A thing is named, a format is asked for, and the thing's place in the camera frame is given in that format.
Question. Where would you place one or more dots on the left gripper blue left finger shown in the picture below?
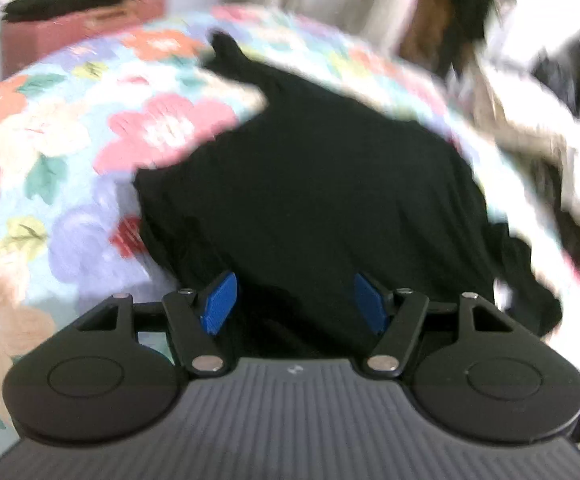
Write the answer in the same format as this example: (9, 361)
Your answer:
(195, 317)

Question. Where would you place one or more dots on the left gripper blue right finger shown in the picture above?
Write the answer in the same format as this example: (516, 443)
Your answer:
(396, 317)

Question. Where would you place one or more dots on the black long-sleeve sweater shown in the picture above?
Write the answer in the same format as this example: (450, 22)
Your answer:
(313, 190)

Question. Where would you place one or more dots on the floral quilted bedspread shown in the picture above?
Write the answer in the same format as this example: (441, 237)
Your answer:
(75, 126)

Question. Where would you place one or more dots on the cream jacket pile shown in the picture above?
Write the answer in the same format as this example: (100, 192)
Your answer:
(523, 116)

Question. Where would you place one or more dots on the red suitcase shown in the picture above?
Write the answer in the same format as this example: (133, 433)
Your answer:
(24, 43)

